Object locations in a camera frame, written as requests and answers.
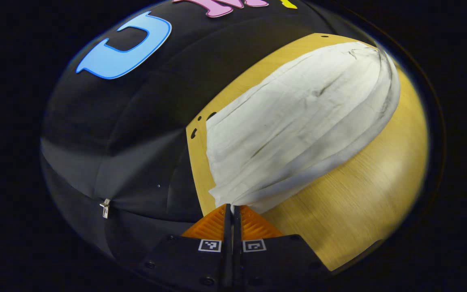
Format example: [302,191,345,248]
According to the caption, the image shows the black backdrop cloth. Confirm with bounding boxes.
[40,0,380,260]

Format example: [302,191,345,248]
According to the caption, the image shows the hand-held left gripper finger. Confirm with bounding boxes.
[233,205,333,292]
[134,204,233,292]

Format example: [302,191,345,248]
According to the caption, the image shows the white jeans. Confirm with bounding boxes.
[206,42,401,214]

